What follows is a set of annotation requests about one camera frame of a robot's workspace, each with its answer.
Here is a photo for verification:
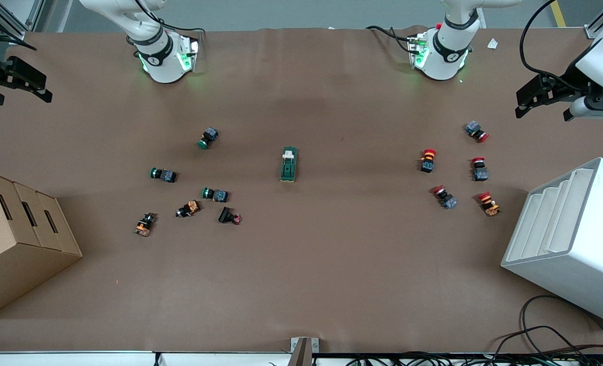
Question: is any red button grey base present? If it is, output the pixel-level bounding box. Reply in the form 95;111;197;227
432;185;458;210
465;120;490;143
471;157;489;182

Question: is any red button orange base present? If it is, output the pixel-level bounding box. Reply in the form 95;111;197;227
478;191;501;217

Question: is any brown cardboard box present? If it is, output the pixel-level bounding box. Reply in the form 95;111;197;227
0;170;83;320

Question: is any white slotted bin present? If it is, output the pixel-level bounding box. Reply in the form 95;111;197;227
501;157;603;327

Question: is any brown table mat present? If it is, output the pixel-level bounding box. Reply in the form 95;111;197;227
0;25;603;352

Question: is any black right base cable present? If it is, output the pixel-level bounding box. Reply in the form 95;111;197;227
134;0;206;35

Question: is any black base cable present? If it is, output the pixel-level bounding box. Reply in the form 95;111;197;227
134;0;206;35
366;25;420;54

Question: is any black left base cable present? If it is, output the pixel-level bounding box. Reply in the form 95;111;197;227
366;25;420;54

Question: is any orange black selector switch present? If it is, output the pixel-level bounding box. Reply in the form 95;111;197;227
175;200;201;219
134;212;157;237

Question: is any black cable loop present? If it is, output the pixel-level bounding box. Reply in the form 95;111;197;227
489;295;603;366

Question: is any black red switch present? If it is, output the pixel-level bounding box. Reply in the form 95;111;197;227
217;206;242;225

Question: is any black cable bundle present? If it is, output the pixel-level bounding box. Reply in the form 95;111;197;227
327;350;603;366

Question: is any grey metal bracket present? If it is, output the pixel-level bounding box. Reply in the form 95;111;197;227
287;337;320;366

